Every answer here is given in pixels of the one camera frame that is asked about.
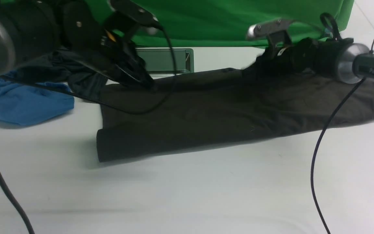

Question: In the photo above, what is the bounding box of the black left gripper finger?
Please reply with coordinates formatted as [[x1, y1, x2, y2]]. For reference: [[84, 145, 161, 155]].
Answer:
[[122, 70, 156, 90]]

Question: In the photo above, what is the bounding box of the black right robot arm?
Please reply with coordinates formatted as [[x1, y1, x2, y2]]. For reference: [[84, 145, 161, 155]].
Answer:
[[242, 30, 374, 84]]

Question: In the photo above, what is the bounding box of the metal table slot plate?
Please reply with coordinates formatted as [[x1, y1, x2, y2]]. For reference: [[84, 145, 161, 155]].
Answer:
[[137, 48, 194, 77]]

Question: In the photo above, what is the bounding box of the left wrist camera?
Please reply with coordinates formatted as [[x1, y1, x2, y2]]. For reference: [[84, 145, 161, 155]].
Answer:
[[104, 0, 163, 39]]

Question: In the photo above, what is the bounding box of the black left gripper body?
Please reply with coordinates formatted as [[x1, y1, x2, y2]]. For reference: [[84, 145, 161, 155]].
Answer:
[[77, 19, 147, 84]]

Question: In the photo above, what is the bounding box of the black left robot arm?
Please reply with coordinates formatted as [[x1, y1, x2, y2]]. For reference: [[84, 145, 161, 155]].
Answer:
[[0, 0, 160, 89]]

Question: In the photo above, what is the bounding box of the black right camera cable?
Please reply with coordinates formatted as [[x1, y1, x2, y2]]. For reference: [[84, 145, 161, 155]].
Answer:
[[310, 11, 374, 234]]

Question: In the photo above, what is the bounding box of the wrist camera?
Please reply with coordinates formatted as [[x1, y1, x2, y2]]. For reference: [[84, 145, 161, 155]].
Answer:
[[245, 18, 296, 41], [104, 0, 163, 39]]

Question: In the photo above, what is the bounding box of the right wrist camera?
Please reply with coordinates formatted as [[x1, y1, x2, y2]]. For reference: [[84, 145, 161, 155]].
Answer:
[[245, 18, 296, 41]]

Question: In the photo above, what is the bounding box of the green backdrop cloth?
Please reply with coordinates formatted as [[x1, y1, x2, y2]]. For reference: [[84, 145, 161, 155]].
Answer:
[[88, 0, 354, 49]]

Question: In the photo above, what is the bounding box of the blue crumpled garment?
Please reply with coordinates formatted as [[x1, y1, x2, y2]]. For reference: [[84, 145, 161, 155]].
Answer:
[[0, 78, 75, 126]]

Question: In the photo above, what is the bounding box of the dark gray long-sleeve top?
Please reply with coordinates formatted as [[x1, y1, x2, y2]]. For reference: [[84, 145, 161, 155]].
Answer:
[[96, 67, 374, 163]]

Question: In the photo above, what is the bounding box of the black camera cable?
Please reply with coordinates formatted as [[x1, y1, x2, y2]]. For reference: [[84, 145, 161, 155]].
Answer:
[[310, 11, 374, 234], [0, 24, 178, 234]]

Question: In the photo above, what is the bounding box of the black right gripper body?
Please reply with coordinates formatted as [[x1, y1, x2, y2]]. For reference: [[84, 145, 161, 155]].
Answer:
[[242, 30, 304, 80]]

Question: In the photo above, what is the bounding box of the dark teal crumpled garment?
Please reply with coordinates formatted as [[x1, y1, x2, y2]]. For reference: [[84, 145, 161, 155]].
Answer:
[[3, 51, 108, 100]]

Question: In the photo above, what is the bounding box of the black left camera cable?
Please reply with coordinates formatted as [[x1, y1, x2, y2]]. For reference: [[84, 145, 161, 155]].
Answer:
[[0, 24, 178, 234]]

